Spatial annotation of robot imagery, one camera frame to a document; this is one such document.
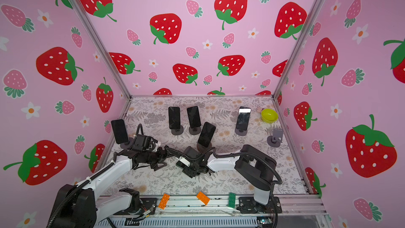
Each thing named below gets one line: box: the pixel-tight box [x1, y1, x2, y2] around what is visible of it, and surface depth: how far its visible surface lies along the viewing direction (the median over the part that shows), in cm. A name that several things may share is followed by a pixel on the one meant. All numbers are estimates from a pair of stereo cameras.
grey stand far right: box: [266, 128, 284, 148], surface depth 94 cm
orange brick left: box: [158, 193, 171, 211], surface depth 76 cm
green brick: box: [228, 192, 237, 209], surface depth 76 cm
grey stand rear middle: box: [188, 126, 202, 136], surface depth 103 cm
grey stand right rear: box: [234, 127, 248, 137], surface depth 103 cm
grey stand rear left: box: [171, 125, 184, 136], surface depth 103 cm
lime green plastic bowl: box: [261, 108, 279, 124], surface depth 109 cm
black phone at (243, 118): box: [235, 106, 252, 132], surface depth 97 cm
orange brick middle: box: [196, 191, 211, 206], surface depth 77 cm
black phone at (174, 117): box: [168, 106, 181, 130], surface depth 95 cm
